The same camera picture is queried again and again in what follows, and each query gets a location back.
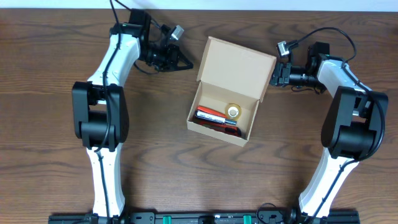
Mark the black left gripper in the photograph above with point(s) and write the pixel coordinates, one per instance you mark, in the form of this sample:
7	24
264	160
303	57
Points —
173	58

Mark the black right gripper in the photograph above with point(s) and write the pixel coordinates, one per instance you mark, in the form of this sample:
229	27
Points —
283	74

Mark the cardboard box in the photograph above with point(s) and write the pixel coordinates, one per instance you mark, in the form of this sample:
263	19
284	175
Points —
231	75

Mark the black marker pen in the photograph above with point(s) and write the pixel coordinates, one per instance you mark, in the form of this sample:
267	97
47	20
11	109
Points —
214	118

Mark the red stapler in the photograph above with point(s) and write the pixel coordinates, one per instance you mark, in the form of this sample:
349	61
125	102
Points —
211	111

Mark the clear tape roll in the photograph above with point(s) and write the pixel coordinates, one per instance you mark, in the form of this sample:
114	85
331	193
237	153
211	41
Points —
233	111

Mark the red utility knife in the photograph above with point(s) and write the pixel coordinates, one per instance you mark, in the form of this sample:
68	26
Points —
224	128

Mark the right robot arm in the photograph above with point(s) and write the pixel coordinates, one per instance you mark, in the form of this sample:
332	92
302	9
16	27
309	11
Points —
353	129

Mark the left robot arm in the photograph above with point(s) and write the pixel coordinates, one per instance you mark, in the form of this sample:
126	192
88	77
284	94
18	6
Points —
100	112

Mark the black mounting rail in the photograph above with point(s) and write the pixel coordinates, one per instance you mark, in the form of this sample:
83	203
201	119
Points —
264	216

